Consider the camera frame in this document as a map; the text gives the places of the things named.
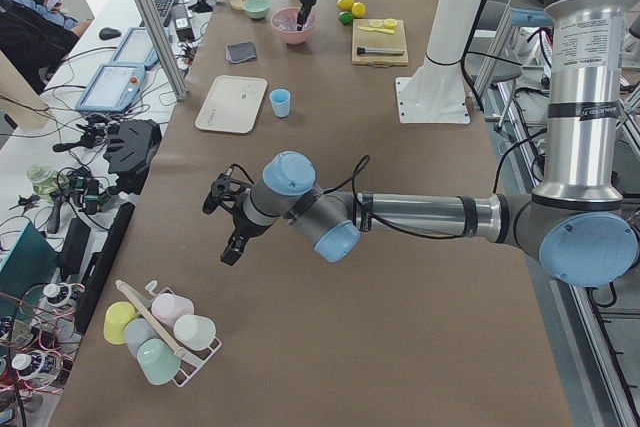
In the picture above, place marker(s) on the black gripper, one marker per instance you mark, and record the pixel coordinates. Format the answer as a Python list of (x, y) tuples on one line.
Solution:
[(304, 0), (241, 222)]

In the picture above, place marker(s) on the pink bowl of ice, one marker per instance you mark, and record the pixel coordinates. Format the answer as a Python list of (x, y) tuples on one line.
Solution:
[(284, 24)]

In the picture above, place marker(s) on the light blue paper cup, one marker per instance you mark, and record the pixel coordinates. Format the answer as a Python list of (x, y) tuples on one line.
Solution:
[(280, 100)]

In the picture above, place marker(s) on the pink cup on rack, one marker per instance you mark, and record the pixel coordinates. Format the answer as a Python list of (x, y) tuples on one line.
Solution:
[(168, 308)]

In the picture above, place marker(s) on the white cup on rack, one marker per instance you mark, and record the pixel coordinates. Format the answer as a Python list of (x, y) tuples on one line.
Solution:
[(195, 331)]

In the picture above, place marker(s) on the grey cup on rack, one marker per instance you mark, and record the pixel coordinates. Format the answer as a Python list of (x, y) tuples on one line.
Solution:
[(136, 333)]

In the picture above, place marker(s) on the yellow cup on rack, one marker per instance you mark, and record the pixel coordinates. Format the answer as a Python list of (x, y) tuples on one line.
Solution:
[(118, 315)]

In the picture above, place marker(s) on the white cup rack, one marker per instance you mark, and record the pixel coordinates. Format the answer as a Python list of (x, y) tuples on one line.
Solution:
[(192, 362)]

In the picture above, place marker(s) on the mint cup on rack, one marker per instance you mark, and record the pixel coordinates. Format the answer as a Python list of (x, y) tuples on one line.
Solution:
[(158, 362)]

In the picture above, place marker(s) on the green lime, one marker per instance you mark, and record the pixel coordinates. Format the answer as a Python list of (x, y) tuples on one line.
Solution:
[(345, 17)]

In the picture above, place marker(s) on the mint green bowl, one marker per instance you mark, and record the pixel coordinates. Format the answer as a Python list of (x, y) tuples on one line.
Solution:
[(256, 9)]

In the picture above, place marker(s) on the yellow lemon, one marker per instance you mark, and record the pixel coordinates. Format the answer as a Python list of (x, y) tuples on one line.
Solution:
[(345, 5), (358, 10)]

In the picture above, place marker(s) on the yellow plastic knife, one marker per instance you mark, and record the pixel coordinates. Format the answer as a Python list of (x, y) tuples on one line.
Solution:
[(377, 30)]

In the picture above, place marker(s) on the wooden cutting board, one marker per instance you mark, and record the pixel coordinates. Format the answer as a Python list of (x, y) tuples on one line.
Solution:
[(379, 40)]

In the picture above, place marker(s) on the grey folded cloth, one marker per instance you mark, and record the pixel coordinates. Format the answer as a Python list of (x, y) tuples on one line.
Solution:
[(240, 52)]

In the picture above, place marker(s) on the cream plastic tray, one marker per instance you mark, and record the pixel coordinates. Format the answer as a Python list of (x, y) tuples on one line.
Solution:
[(231, 105)]

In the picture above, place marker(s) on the blue teach pendant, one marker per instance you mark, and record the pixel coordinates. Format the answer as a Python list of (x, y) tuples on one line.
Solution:
[(112, 88), (136, 47)]

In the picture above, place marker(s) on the black computer mouse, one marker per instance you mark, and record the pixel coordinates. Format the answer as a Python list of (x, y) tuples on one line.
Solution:
[(108, 33)]

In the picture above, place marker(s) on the seated person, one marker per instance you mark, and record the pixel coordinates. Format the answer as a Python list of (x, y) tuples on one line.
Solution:
[(35, 38)]

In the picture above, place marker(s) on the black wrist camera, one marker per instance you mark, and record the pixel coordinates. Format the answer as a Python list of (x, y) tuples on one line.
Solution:
[(225, 192)]

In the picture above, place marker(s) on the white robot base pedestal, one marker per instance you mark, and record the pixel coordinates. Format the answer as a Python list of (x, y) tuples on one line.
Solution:
[(435, 93)]

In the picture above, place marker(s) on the aluminium frame post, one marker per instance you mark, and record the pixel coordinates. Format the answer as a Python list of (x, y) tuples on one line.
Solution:
[(162, 47)]

